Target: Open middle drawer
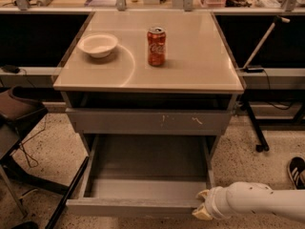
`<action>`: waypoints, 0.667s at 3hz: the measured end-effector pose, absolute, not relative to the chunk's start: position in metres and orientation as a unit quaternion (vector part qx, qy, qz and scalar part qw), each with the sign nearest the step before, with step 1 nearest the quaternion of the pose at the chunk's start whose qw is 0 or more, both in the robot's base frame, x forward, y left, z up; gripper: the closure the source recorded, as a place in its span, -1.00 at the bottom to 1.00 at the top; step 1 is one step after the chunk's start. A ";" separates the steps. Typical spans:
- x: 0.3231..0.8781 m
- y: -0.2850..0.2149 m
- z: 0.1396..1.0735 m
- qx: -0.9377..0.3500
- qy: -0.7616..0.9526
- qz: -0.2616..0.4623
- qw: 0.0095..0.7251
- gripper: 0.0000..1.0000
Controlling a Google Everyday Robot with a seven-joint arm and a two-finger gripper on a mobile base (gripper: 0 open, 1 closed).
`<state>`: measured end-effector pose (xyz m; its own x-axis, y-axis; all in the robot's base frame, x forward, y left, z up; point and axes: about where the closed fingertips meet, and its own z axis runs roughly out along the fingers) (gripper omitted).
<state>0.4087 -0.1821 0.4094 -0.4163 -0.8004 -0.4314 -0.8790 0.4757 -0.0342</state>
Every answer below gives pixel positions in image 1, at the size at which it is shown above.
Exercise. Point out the grey drawer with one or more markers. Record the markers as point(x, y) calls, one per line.
point(144, 176)
point(148, 122)

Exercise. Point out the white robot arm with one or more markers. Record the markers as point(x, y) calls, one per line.
point(241, 198)

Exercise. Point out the grey drawer cabinet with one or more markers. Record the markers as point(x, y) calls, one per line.
point(197, 75)

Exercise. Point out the grey top drawer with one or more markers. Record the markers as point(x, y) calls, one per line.
point(148, 122)

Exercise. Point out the black table leg right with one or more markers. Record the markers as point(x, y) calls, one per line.
point(262, 146)

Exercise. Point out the black white sneaker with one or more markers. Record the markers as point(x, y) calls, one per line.
point(296, 172)

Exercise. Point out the black power adapter right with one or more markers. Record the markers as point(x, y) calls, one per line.
point(254, 69)

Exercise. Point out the black power adapter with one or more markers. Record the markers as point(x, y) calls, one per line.
point(10, 69)
point(254, 69)

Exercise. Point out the red soda can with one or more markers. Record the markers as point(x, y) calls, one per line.
point(156, 46)

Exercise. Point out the white bowl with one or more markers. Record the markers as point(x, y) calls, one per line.
point(97, 45)

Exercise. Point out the black office chair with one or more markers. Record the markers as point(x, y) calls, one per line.
point(18, 116)

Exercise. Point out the black power adapter left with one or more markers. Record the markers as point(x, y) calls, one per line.
point(10, 69)

